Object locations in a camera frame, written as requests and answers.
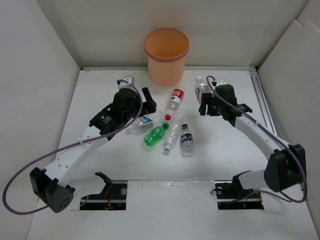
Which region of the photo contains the red label clear bottle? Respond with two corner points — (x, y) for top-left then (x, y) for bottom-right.
(167, 87), (185, 111)

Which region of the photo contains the clear crushed blue-cap bottle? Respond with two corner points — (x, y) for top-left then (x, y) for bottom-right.
(163, 113), (184, 155)

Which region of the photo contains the green plastic bottle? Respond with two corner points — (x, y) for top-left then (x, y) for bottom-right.
(143, 123), (169, 147)

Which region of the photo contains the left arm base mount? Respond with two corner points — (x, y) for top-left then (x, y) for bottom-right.
(79, 172), (128, 211)

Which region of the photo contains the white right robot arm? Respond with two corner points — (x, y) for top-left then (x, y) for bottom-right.
(198, 84), (307, 197)

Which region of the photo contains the blue white label bottle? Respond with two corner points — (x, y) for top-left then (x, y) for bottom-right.
(126, 111), (169, 135)

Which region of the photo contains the white label clear bottle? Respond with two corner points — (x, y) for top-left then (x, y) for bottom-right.
(194, 76), (211, 105)

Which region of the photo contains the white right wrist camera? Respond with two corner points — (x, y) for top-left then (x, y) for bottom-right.
(213, 80), (227, 87)

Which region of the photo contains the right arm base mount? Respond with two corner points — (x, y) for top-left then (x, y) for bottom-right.
(211, 171), (264, 210)

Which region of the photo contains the pepsi label clear bottle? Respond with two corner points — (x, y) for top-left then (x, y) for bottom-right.
(180, 123), (195, 157)

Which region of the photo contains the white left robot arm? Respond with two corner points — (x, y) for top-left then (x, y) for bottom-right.
(29, 87), (157, 213)

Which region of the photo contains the orange plastic bin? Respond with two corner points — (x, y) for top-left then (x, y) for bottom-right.
(143, 28), (190, 87)

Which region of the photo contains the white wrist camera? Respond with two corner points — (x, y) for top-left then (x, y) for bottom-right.
(116, 75), (135, 90)
(213, 80), (227, 87)

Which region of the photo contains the aluminium frame rail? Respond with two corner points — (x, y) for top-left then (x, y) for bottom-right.
(82, 65), (308, 203)

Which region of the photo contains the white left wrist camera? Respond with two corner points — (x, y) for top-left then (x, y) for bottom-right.
(116, 75), (135, 90)

